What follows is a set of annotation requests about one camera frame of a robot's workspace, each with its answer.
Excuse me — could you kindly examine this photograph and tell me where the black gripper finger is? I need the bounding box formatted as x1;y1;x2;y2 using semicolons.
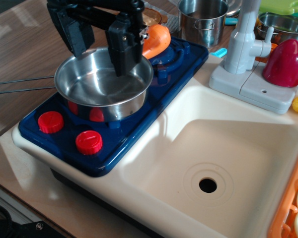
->
48;9;94;57
107;12;146;76

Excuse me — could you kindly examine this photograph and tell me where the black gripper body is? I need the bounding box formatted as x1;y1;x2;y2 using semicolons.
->
47;0;145;27

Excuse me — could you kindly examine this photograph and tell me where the steel pan with wire handle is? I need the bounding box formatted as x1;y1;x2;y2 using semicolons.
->
0;46;154;122

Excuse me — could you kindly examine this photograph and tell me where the red stove knob left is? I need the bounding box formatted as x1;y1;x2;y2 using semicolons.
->
38;111;65;134

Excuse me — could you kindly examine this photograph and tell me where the red stove knob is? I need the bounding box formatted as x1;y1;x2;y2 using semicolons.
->
38;111;65;134
75;130;103;155

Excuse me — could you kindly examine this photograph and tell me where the red stove knob right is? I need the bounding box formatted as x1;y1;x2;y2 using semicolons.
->
75;130;103;155

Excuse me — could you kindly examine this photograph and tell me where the blue toy stove top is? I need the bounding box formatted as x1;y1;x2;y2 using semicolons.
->
18;38;209;177

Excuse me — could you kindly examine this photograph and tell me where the cream toy sink unit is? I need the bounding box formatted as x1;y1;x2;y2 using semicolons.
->
12;57;298;238

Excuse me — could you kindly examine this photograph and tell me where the brown bowl behind gripper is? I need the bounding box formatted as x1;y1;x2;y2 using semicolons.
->
142;8;168;26

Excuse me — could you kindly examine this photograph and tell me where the orange toy carrot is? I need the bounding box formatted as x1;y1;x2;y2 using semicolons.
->
142;24;171;60

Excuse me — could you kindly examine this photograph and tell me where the tall steel pot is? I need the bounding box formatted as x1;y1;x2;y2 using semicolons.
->
177;0;229;48

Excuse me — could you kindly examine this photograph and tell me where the light blue plastic piece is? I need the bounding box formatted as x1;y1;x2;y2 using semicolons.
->
210;48;227;58

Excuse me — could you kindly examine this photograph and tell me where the grey toy faucet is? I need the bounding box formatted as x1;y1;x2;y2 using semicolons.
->
209;0;298;114

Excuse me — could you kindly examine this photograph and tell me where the steel bowl at back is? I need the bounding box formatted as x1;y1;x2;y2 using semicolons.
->
256;12;298;45

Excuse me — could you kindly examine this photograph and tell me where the green plastic lid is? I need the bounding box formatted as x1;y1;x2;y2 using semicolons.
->
259;0;298;15

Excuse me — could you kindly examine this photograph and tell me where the red toy pepper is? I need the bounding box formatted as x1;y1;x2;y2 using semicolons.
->
262;39;298;88

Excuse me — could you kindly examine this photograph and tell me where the orange dish rack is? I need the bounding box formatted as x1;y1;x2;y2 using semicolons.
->
267;160;298;238

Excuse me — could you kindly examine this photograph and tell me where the black cable bottom left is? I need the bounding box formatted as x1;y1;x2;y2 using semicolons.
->
0;202;13;238

